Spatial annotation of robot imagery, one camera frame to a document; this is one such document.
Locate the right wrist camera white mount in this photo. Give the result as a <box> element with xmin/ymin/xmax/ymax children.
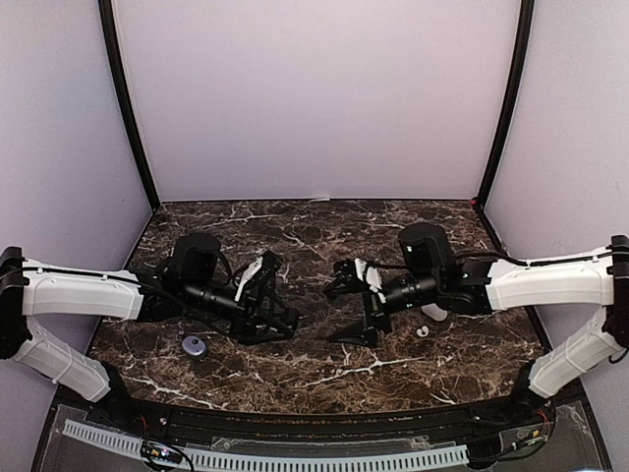
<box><xmin>333</xmin><ymin>258</ymin><xmax>386</xmax><ymax>303</ymax></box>

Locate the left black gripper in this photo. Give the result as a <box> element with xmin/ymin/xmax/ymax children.
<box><xmin>183</xmin><ymin>278</ymin><xmax>294</xmax><ymax>346</ymax></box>

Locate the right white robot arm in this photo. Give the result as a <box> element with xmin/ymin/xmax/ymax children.
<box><xmin>323</xmin><ymin>222</ymin><xmax>628</xmax><ymax>427</ymax></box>

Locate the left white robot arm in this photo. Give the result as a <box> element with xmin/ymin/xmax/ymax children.
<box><xmin>1</xmin><ymin>233</ymin><xmax>299</xmax><ymax>429</ymax></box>

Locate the right black frame post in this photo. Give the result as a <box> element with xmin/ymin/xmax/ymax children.
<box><xmin>474</xmin><ymin>0</ymin><xmax>535</xmax><ymax>212</ymax></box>

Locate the white slotted cable duct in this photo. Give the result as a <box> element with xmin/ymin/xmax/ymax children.
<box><xmin>62</xmin><ymin>419</ymin><xmax>469</xmax><ymax>471</ymax></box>

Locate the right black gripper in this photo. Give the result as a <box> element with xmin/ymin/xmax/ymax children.
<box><xmin>327</xmin><ymin>270</ymin><xmax>441</xmax><ymax>349</ymax></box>

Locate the purple charging case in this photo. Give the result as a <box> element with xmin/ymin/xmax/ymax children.
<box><xmin>181</xmin><ymin>335</ymin><xmax>207</xmax><ymax>360</ymax></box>

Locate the black frame post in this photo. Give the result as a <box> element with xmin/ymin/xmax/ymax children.
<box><xmin>474</xmin><ymin>0</ymin><xmax>535</xmax><ymax>212</ymax></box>
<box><xmin>97</xmin><ymin>0</ymin><xmax>161</xmax><ymax>211</ymax></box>

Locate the white charging case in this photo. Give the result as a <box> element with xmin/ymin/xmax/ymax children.
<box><xmin>422</xmin><ymin>304</ymin><xmax>448</xmax><ymax>323</ymax></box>

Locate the left black frame post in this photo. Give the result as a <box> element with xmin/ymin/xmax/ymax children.
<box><xmin>97</xmin><ymin>0</ymin><xmax>161</xmax><ymax>211</ymax></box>

